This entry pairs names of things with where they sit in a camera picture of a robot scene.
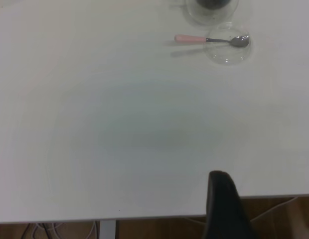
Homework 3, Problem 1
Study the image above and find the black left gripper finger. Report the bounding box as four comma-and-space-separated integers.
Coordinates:
203, 170, 255, 239

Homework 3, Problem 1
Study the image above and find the pink handled metal spoon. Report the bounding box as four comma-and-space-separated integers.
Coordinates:
174, 34, 250, 47

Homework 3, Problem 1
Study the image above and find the clear glass cup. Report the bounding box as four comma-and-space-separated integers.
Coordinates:
185, 0, 240, 25

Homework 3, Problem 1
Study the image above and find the grey metal table leg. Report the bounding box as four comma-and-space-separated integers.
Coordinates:
99, 220, 117, 239

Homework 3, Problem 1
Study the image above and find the white cable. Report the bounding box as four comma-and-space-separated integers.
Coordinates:
32, 222, 63, 239
251, 196, 299, 224

